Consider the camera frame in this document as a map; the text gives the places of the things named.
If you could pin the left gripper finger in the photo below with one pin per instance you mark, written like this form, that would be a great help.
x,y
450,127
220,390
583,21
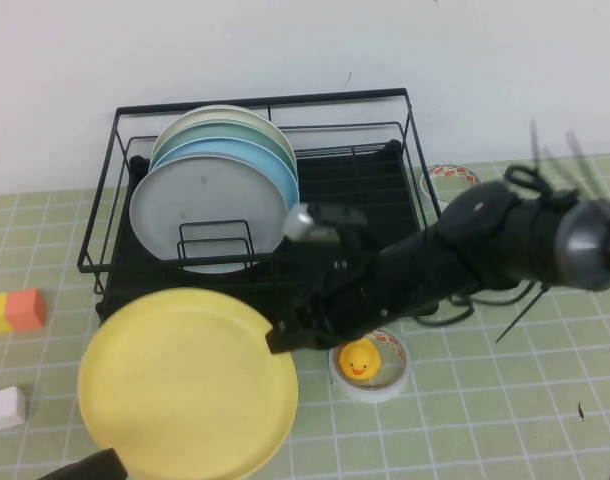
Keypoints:
x,y
95,465

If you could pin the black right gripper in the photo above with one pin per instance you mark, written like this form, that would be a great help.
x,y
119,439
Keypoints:
x,y
345,290

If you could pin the yellow round plate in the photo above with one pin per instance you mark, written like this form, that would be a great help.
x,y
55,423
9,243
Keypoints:
x,y
185,380

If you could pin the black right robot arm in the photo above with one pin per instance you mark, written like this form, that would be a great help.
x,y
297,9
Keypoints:
x,y
485,240

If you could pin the grey round plate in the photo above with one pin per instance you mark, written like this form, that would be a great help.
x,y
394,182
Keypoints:
x,y
210,200

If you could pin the blue round plate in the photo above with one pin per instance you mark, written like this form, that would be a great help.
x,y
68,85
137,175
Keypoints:
x,y
280,175

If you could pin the green round plate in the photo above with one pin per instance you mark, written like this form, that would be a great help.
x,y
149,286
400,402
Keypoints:
x,y
235,131

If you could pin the cream round plate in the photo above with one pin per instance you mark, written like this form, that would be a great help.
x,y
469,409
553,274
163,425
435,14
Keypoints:
x,y
220,114

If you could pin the yellow rubber duck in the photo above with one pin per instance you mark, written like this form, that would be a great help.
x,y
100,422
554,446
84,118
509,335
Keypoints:
x,y
360,362

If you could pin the white tape roll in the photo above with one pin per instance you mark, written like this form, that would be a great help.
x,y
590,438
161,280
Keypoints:
x,y
450,172
370,395

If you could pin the white cube block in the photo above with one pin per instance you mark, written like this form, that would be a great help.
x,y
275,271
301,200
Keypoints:
x,y
5,409

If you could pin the orange cube block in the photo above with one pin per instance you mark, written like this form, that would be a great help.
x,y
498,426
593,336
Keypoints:
x,y
26,310

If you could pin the black plastic drip tray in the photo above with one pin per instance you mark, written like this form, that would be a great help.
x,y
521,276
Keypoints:
x,y
335,175

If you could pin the green grid tablecloth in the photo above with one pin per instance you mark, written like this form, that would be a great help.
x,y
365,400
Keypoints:
x,y
485,400

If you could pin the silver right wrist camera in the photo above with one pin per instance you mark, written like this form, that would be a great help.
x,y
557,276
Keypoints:
x,y
300,222

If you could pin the black right camera bracket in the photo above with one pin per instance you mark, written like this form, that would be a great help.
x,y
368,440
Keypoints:
x,y
345,216

